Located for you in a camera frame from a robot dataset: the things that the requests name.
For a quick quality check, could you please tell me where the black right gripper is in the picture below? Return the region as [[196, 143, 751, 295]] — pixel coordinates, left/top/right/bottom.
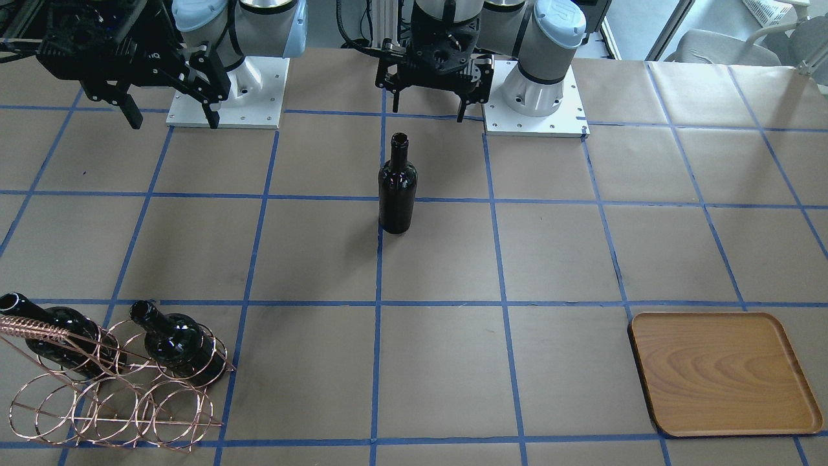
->
[[36, 1, 231, 129]]

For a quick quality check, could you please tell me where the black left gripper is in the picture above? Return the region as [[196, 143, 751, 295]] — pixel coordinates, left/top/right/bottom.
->
[[375, 23, 494, 123]]

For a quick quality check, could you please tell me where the dark wine bottle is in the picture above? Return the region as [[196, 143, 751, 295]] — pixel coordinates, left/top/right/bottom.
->
[[0, 293, 104, 379], [129, 300, 225, 387], [378, 132, 418, 235]]

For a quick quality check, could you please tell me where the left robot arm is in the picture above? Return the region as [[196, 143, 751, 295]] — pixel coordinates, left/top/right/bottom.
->
[[375, 1, 587, 122]]

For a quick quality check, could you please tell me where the wooden tray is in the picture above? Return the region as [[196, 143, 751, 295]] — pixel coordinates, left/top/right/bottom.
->
[[629, 311, 824, 438]]

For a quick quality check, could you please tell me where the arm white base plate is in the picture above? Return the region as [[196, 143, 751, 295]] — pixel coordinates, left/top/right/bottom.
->
[[483, 60, 591, 138], [166, 56, 290, 130]]

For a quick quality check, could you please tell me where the aluminium frame post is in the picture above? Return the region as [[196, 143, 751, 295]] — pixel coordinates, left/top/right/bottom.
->
[[369, 0, 401, 49]]

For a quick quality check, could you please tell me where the copper wire bottle basket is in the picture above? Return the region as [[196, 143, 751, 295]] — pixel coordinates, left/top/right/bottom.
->
[[6, 320, 222, 452]]

